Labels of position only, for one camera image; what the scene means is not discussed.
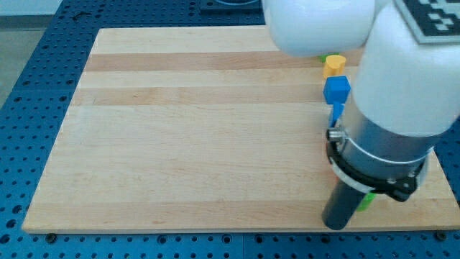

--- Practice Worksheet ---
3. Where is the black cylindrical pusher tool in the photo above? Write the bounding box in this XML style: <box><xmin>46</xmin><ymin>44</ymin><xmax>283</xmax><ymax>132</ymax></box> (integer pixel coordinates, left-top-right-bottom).
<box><xmin>321</xmin><ymin>180</ymin><xmax>366</xmax><ymax>230</ymax></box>

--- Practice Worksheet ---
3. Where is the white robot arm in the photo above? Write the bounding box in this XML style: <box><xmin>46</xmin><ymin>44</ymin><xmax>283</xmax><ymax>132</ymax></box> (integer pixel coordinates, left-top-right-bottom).
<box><xmin>262</xmin><ymin>0</ymin><xmax>459</xmax><ymax>230</ymax></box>

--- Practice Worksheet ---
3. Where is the green circle block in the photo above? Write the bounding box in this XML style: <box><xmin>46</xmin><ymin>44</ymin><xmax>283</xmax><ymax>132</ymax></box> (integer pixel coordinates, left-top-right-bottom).
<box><xmin>356</xmin><ymin>192</ymin><xmax>377</xmax><ymax>212</ymax></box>

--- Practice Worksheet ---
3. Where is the blue cube block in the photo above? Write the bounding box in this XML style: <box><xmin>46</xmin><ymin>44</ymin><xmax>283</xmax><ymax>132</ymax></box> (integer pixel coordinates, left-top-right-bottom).
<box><xmin>323</xmin><ymin>76</ymin><xmax>351</xmax><ymax>104</ymax></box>

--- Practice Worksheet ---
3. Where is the green block at top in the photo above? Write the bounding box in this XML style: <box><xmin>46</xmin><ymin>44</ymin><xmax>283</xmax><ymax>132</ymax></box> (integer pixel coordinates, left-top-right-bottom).
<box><xmin>318</xmin><ymin>53</ymin><xmax>339</xmax><ymax>63</ymax></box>

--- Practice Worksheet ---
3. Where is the wooden board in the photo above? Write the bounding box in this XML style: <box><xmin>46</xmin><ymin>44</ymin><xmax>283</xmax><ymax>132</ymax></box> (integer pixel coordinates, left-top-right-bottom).
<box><xmin>21</xmin><ymin>24</ymin><xmax>460</xmax><ymax>235</ymax></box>

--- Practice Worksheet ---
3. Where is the black white fiducial tag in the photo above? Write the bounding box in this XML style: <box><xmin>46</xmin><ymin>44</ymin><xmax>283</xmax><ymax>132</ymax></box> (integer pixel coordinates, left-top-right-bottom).
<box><xmin>394</xmin><ymin>0</ymin><xmax>459</xmax><ymax>45</ymax></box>

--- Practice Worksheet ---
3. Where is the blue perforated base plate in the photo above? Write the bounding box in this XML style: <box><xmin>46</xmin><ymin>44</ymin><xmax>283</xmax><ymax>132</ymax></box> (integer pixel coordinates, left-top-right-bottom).
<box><xmin>1</xmin><ymin>0</ymin><xmax>459</xmax><ymax>258</ymax></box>

